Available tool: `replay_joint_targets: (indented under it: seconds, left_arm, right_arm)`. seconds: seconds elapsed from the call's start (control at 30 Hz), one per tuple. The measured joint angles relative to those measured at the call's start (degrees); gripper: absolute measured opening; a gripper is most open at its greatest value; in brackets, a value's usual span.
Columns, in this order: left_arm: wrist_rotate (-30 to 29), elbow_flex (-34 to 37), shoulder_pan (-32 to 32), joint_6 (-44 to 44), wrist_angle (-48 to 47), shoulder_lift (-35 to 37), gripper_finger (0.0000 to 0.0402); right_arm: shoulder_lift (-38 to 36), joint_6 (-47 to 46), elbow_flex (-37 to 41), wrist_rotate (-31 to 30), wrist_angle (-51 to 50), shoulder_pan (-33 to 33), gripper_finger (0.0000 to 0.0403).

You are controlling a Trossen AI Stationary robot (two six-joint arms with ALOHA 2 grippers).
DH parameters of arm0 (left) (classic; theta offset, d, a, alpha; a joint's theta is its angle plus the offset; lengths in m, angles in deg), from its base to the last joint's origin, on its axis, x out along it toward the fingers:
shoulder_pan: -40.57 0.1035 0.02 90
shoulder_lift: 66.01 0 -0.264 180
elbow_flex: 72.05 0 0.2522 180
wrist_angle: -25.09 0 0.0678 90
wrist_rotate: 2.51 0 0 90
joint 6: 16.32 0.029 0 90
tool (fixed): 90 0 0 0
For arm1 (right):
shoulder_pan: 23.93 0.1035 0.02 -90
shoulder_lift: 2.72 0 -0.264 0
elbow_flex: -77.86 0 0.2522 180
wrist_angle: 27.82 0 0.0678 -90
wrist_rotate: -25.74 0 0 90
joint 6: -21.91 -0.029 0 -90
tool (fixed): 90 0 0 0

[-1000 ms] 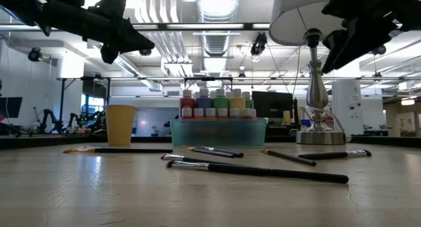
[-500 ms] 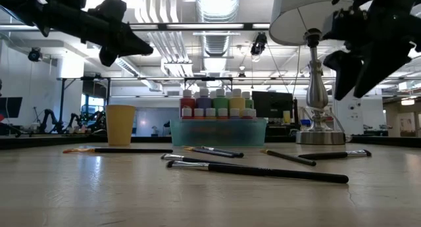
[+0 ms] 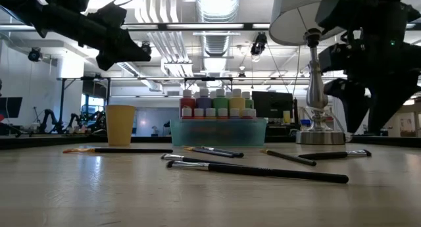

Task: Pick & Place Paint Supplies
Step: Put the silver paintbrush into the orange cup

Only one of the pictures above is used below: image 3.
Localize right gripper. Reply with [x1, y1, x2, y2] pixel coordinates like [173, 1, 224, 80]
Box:
[318, 39, 421, 135]

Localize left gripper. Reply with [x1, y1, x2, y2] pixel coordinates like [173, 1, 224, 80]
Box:
[36, 3, 152, 72]

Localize short black paintbrush silver ferrule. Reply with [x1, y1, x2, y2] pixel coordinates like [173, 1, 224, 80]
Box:
[297, 149, 372, 161]

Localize large pinkish red paint bottle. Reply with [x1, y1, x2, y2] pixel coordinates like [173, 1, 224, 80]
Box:
[179, 89, 197, 119]

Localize large lavender paint bottle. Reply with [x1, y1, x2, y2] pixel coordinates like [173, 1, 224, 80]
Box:
[195, 88, 213, 110]

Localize thin black paintbrush gold ferrule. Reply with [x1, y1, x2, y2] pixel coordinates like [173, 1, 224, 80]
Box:
[259, 149, 317, 167]

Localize long black paintbrush gold ferrule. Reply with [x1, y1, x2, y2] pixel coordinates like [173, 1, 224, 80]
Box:
[62, 147, 174, 155]

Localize black paintbrush orange fan bristles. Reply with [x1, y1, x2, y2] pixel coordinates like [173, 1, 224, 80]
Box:
[183, 146, 237, 159]

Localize silver table lamp white shade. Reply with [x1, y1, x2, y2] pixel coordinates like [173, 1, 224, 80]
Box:
[268, 0, 347, 145]

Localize orange plastic cup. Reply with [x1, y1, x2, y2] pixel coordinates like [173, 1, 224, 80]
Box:
[105, 104, 136, 147]

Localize black background monitor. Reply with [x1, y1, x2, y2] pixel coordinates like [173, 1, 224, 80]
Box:
[251, 91, 294, 119]

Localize green translucent plastic bin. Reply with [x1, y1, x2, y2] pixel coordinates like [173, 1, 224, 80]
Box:
[170, 117, 268, 147]

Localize dark monitor screen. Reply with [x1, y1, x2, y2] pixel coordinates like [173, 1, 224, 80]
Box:
[0, 96, 24, 124]

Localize black ceiling camera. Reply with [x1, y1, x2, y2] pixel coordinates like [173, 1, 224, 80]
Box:
[27, 47, 43, 63]
[249, 32, 268, 57]
[141, 41, 153, 57]

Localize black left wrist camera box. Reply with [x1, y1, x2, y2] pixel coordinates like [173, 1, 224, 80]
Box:
[86, 2, 128, 28]

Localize silver ceiling duct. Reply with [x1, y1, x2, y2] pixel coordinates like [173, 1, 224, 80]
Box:
[195, 0, 241, 57]

